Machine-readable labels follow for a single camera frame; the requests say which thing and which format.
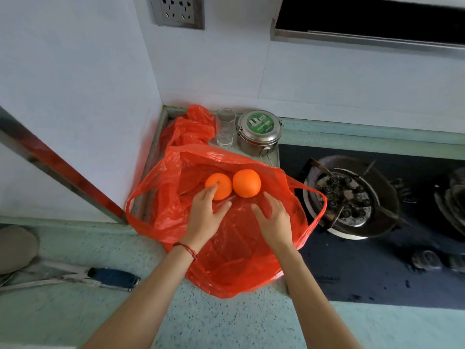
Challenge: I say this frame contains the clear drinking glass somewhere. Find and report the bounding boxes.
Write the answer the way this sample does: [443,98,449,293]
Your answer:
[216,108,237,148]

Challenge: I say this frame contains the person's right hand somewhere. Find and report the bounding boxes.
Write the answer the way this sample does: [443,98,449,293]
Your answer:
[250,191,294,253]

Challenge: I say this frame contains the person's left forearm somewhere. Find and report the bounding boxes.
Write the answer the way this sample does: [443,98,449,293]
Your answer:
[82,244,200,349]

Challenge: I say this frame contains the person's left hand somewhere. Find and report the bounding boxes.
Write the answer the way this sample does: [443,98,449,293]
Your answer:
[180,185,233,253]

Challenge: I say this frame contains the blue-handled kitchen knife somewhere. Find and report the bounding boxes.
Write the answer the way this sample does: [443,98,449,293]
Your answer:
[0,259,141,293]

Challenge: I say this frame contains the small orange fruit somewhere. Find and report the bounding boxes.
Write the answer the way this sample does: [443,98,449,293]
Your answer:
[205,172,233,201]

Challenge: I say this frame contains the beige rounded object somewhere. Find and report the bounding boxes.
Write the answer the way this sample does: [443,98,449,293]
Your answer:
[0,225,40,275]

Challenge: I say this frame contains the metal frame bar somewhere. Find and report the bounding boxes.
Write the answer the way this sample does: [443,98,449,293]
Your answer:
[0,106,128,225]

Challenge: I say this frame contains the stove control knob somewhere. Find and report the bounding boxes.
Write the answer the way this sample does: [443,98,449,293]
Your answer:
[448,254,465,274]
[411,250,443,271]

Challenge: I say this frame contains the steel range hood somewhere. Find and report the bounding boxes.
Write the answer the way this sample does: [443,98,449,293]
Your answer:
[270,0,465,52]

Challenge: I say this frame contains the red plastic bag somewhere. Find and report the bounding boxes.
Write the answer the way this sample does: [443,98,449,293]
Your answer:
[125,104,328,299]

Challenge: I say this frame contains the person's right forearm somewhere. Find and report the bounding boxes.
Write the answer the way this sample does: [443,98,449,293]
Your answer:
[268,247,364,349]

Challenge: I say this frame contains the large orange fruit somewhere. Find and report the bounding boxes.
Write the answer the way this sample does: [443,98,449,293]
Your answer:
[232,169,262,199]

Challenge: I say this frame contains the black glass gas stove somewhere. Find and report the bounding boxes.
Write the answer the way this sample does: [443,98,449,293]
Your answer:
[279,144,465,310]

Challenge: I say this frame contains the grey wall power socket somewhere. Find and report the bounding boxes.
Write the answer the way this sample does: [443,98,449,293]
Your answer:
[150,0,205,30]

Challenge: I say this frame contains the red string bracelet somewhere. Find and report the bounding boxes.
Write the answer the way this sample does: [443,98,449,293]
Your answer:
[173,242,198,261]

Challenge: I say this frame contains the round steel lunch container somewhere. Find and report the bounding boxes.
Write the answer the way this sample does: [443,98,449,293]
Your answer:
[236,109,284,156]

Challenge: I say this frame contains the round gas burner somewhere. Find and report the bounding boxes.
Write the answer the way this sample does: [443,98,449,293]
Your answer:
[434,167,465,232]
[303,155,410,240]

